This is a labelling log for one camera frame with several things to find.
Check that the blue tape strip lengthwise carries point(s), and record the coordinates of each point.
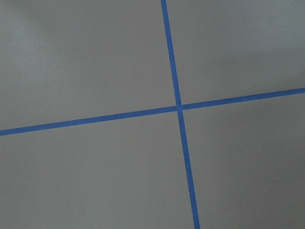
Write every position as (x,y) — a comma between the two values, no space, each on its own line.
(180,116)

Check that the blue tape strip crosswise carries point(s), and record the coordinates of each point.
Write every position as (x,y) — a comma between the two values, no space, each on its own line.
(154,111)

